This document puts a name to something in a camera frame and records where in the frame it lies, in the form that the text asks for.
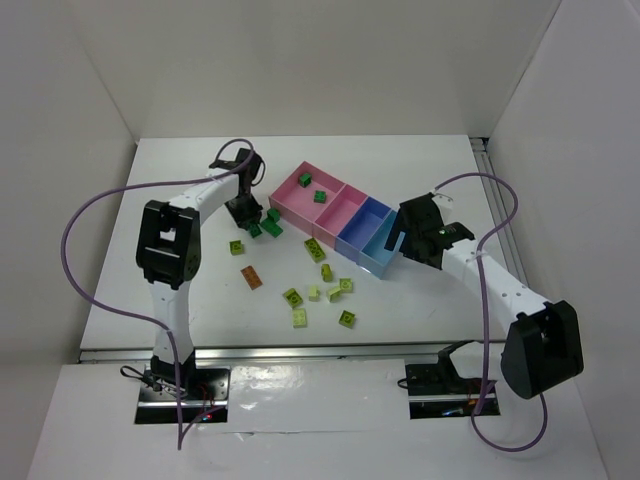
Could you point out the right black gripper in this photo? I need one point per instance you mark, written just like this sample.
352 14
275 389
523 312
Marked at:
407 232

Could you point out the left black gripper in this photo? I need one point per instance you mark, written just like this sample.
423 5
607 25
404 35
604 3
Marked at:
241 211

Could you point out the orange lego plate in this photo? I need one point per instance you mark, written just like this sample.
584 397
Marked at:
251 277

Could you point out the dark green lego square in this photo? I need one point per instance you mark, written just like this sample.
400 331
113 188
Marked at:
304 180

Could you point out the dark green lego brick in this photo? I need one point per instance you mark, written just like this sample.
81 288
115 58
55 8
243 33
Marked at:
319 197

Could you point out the lime lego small brick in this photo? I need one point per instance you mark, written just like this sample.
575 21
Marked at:
326 273

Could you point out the lime lego long brick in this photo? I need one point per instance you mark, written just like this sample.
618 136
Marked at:
314 249

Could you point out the lime lego stud brick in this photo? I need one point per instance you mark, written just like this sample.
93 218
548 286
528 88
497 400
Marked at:
293 298

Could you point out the pale lime slope brick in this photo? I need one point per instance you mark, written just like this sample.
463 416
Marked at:
314 293

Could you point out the pale lime square brick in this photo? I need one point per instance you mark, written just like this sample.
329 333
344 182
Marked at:
299 318

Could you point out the green lego curved brick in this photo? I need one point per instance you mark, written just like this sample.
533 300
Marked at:
270 225

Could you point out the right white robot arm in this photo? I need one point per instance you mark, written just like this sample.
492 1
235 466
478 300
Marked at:
543 344

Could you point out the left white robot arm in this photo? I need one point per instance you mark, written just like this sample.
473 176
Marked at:
169 253

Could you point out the light blue bin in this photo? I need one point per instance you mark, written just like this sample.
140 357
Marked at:
374 257

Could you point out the purple-blue bin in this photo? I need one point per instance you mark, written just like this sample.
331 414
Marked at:
360 228

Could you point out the large pink bin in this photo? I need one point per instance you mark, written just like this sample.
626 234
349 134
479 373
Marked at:
296 204

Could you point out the small pink bin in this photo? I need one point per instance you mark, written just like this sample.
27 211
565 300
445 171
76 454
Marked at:
335 216

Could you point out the aluminium front rail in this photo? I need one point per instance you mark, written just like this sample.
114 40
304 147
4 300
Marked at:
276 353

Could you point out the aluminium side rail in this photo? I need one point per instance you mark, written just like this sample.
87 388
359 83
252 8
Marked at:
498 204

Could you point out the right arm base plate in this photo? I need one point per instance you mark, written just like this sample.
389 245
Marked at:
436 390

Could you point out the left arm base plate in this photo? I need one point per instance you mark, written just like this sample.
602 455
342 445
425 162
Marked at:
206 395

